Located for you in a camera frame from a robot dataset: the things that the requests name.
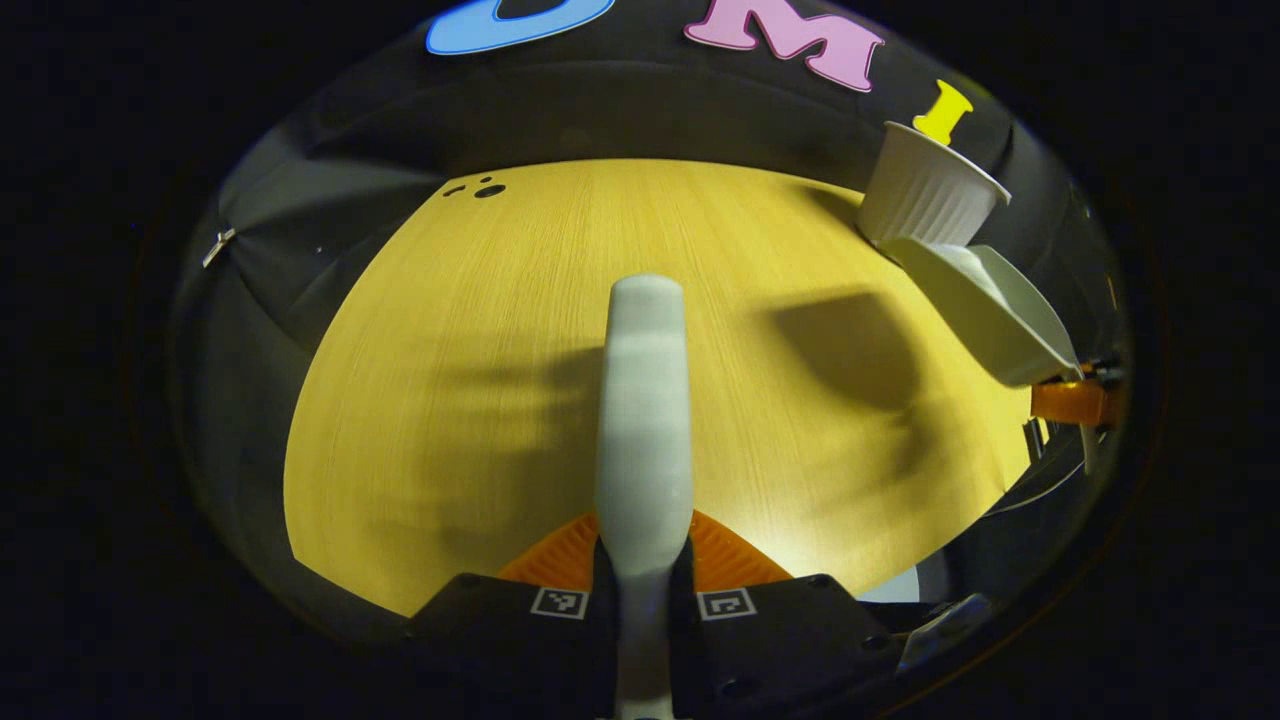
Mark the black backdrop cloth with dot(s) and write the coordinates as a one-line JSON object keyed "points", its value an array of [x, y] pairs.
{"points": [[620, 110]]}

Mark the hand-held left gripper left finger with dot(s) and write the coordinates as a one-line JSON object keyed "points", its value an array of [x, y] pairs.
{"points": [[500, 650]]}

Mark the white ribbed garbage bin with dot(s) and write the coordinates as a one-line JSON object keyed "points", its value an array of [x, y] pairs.
{"points": [[925, 195]]}

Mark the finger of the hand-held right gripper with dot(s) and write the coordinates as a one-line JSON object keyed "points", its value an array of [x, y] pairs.
{"points": [[1070, 402]]}

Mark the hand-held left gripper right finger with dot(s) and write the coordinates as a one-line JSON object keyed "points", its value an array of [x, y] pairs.
{"points": [[790, 650]]}

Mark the silver clip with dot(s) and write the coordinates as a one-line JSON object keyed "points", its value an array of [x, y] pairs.
{"points": [[219, 247]]}

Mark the grey dustpan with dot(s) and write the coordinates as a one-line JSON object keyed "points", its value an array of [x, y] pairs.
{"points": [[990, 310]]}

